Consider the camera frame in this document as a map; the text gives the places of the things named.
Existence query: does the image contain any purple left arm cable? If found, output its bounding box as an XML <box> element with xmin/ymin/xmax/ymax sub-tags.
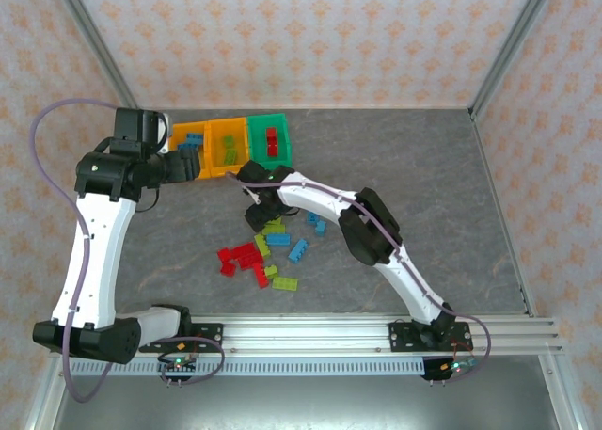
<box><xmin>29</xmin><ymin>98</ymin><xmax>226</xmax><ymax>404</ymax></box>

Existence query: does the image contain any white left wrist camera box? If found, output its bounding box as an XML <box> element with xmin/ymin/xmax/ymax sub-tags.
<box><xmin>157</xmin><ymin>112</ymin><xmax>174</xmax><ymax>154</ymax></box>

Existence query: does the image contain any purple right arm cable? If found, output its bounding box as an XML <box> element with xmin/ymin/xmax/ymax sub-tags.
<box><xmin>225</xmin><ymin>170</ymin><xmax>493</xmax><ymax>384</ymax></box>

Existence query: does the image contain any aluminium frame leg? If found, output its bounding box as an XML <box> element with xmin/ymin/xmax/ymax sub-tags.
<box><xmin>538</xmin><ymin>354</ymin><xmax>582</xmax><ymax>430</ymax></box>
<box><xmin>23</xmin><ymin>354</ymin><xmax>71</xmax><ymax>430</ymax></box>

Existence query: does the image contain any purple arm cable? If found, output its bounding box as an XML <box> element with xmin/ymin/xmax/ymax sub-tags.
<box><xmin>29</xmin><ymin>98</ymin><xmax>226</xmax><ymax>404</ymax></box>
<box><xmin>225</xmin><ymin>170</ymin><xmax>493</xmax><ymax>384</ymax></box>

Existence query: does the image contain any aluminium frame post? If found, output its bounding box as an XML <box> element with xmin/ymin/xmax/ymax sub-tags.
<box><xmin>469</xmin><ymin>0</ymin><xmax>562</xmax><ymax>120</ymax></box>
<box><xmin>49</xmin><ymin>0</ymin><xmax>144</xmax><ymax>120</ymax></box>

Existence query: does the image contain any grey metal lower panel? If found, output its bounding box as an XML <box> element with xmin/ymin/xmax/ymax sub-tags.
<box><xmin>51</xmin><ymin>375</ymin><xmax>561</xmax><ymax>430</ymax></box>

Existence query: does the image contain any small circuit board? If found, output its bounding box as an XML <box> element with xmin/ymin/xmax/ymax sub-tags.
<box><xmin>439</xmin><ymin>358</ymin><xmax>477</xmax><ymax>373</ymax></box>
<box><xmin>157</xmin><ymin>354</ymin><xmax>198</xmax><ymax>374</ymax></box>

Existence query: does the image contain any aluminium table side rail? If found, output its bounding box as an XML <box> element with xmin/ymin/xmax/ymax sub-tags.
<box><xmin>468</xmin><ymin>108</ymin><xmax>538</xmax><ymax>319</ymax></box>

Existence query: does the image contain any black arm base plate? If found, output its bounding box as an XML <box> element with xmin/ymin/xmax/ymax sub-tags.
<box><xmin>388</xmin><ymin>320</ymin><xmax>471</xmax><ymax>354</ymax></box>
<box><xmin>138</xmin><ymin>323</ymin><xmax>225</xmax><ymax>354</ymax></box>

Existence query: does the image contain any slotted grey cable duct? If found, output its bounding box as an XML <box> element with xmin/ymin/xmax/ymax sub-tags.
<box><xmin>69</xmin><ymin>358</ymin><xmax>427</xmax><ymax>378</ymax></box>

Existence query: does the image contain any orange plastic bin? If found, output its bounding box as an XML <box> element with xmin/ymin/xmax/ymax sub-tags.
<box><xmin>205</xmin><ymin>117</ymin><xmax>252</xmax><ymax>178</ymax></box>
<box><xmin>168</xmin><ymin>120</ymin><xmax>212</xmax><ymax>181</ymax></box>

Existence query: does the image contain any green plastic bin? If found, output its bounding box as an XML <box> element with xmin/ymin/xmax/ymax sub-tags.
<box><xmin>246</xmin><ymin>112</ymin><xmax>295</xmax><ymax>172</ymax></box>

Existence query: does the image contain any wide aluminium extrusion rail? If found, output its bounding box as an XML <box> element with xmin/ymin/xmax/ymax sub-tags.
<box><xmin>49</xmin><ymin>313</ymin><xmax>565</xmax><ymax>356</ymax></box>

